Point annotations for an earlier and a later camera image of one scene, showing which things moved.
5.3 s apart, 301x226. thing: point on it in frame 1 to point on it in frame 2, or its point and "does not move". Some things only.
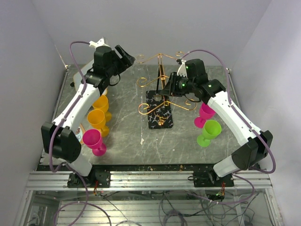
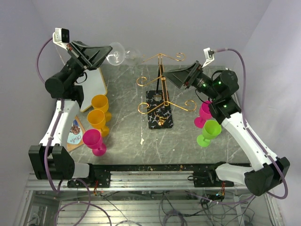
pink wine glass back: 206,112 does not move
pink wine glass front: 92,138 does not move
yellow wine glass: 101,103 does not move
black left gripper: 126,60 to 94,56
